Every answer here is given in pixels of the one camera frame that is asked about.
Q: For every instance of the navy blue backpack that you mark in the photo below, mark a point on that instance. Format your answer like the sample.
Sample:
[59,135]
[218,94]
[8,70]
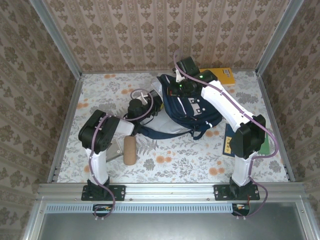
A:
[190,110]

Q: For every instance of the beige cylindrical pencil case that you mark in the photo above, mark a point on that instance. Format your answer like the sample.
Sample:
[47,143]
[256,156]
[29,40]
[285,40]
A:
[130,150]

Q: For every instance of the grey stationery pack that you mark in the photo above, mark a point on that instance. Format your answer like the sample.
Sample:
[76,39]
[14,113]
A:
[115,150]

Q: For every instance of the blue book yellow label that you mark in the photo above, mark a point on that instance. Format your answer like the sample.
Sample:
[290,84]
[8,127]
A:
[228,142]

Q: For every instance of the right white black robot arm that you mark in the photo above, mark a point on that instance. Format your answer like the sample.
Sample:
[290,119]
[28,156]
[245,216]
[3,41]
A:
[225,110]

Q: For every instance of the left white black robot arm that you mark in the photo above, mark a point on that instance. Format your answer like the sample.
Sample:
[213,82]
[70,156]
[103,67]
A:
[98,165]

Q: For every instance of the grey metal panel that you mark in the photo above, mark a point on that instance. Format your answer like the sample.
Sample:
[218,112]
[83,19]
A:
[170,227]

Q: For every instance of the aluminium wall rail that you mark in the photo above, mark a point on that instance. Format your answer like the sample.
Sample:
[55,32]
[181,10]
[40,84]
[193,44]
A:
[112,72]

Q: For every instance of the aluminium side rail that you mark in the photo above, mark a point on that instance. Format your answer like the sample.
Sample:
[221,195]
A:
[67,125]
[275,112]

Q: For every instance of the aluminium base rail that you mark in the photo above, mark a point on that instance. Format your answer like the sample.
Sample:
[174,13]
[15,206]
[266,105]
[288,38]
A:
[170,192]

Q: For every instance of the aluminium frame post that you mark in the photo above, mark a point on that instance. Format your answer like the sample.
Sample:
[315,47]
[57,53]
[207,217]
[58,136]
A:
[55,37]
[280,37]

